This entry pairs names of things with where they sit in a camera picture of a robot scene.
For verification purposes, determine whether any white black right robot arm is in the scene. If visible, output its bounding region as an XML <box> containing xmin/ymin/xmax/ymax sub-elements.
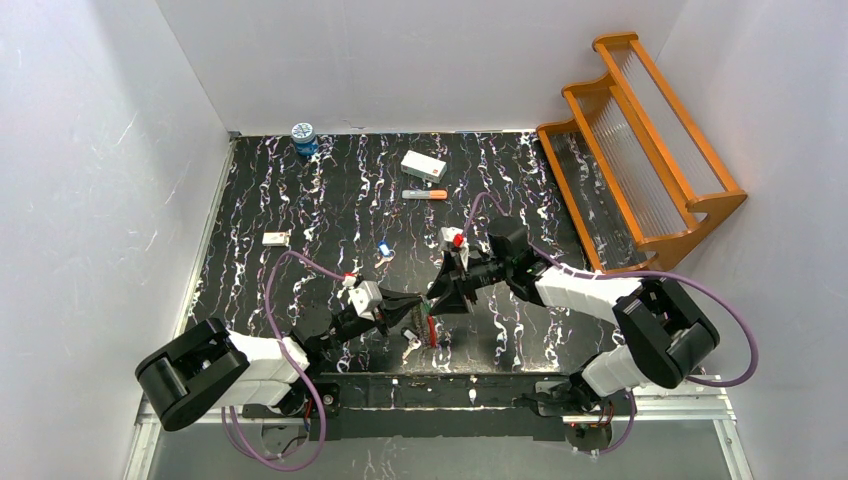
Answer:
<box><xmin>426</xmin><ymin>216</ymin><xmax>720</xmax><ymax>403</ymax></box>

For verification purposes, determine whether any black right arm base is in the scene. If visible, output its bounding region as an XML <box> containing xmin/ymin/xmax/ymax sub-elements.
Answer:
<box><xmin>512</xmin><ymin>381</ymin><xmax>638</xmax><ymax>457</ymax></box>

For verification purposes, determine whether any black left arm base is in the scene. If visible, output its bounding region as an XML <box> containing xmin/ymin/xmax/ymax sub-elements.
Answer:
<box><xmin>275</xmin><ymin>376</ymin><xmax>341</xmax><ymax>421</ymax></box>

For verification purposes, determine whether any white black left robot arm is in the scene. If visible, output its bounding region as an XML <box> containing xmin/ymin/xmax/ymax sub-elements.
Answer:
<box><xmin>134</xmin><ymin>289</ymin><xmax>422</xmax><ymax>431</ymax></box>

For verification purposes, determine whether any key with blue tag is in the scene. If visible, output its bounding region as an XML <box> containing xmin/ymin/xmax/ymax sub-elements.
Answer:
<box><xmin>375</xmin><ymin>241</ymin><xmax>395</xmax><ymax>268</ymax></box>

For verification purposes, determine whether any white orange marker pen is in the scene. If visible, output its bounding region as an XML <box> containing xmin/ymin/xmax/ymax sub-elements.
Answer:
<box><xmin>401</xmin><ymin>190</ymin><xmax>448</xmax><ymax>201</ymax></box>

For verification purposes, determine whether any white green small box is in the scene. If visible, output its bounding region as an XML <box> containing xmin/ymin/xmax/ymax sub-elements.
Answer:
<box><xmin>401</xmin><ymin>150</ymin><xmax>447</xmax><ymax>183</ymax></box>

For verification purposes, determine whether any small white eraser block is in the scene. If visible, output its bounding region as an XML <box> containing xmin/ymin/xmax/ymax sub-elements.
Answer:
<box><xmin>262</xmin><ymin>232</ymin><xmax>290</xmax><ymax>247</ymax></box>

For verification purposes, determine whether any blue jar with white lid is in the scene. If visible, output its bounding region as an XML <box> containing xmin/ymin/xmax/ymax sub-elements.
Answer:
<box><xmin>291</xmin><ymin>122</ymin><xmax>319</xmax><ymax>157</ymax></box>

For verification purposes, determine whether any orange wooden tiered rack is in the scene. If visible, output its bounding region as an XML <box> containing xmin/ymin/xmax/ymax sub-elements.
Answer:
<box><xmin>536</xmin><ymin>32</ymin><xmax>747</xmax><ymax>273</ymax></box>

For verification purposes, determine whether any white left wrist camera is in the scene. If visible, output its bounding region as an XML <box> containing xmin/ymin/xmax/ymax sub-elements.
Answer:
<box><xmin>348</xmin><ymin>280</ymin><xmax>383</xmax><ymax>320</ymax></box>

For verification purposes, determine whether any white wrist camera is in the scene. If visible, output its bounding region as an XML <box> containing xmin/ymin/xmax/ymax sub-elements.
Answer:
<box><xmin>348</xmin><ymin>280</ymin><xmax>383</xmax><ymax>320</ymax></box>
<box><xmin>438</xmin><ymin>227</ymin><xmax>469</xmax><ymax>267</ymax></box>

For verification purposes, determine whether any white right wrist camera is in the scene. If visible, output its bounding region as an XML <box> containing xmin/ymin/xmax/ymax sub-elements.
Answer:
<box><xmin>438</xmin><ymin>227</ymin><xmax>469</xmax><ymax>267</ymax></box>

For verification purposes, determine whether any aluminium frame rail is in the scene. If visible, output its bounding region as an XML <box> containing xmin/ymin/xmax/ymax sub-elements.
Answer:
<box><xmin>135</xmin><ymin>374</ymin><xmax>738</xmax><ymax>425</ymax></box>

